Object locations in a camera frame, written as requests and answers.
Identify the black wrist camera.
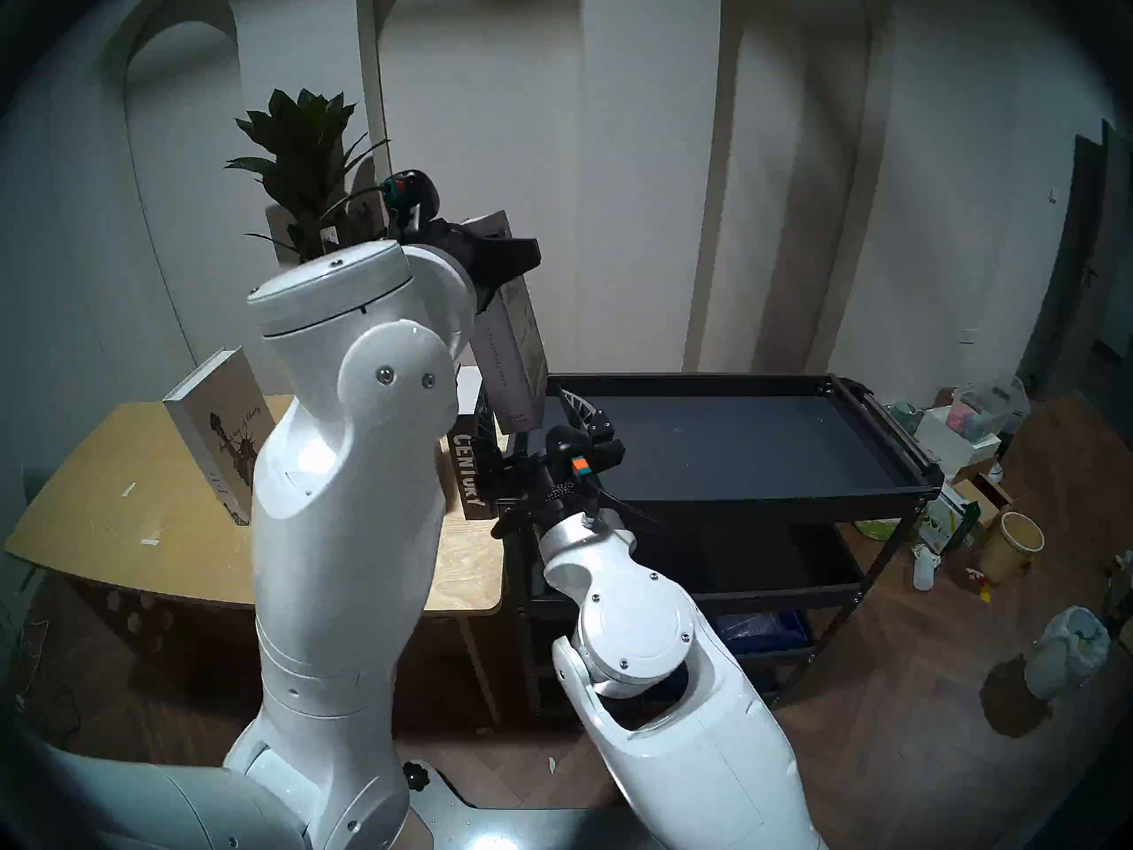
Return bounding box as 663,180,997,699
544,425,592,479
382,168,443,238

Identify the grey iaura book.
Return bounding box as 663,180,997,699
465,209,551,435

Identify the dark green leafy plant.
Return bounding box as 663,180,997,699
224,87,395,267

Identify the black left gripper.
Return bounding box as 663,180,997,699
423,221,543,314

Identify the white Statue of Liberty book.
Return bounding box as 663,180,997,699
162,348,275,527

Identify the clear plastic storage box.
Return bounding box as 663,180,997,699
947,379,1032,442

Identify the dark door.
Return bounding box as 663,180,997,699
1018,118,1133,398

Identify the yellow bucket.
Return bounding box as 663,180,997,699
978,512,1045,585

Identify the light wooden table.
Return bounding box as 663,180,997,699
4,395,505,725

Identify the green and white carton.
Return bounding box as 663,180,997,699
916,494,982,555

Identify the black CENTURY book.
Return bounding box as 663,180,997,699
447,366,505,522

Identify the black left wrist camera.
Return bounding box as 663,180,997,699
382,168,443,238

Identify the grey metal robot base plate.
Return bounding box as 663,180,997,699
403,758,638,850

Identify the black three-tier shelf cart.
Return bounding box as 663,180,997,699
496,372,944,716

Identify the brown cardboard box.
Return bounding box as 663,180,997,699
952,467,1014,526

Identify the blue bin with plastic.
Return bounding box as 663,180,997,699
713,611,811,654

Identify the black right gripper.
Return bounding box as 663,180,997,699
476,390,626,539

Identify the white box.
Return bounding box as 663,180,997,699
914,406,1001,477

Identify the white bin with bag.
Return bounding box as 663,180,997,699
1025,606,1112,700

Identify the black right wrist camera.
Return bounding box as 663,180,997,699
544,425,592,479

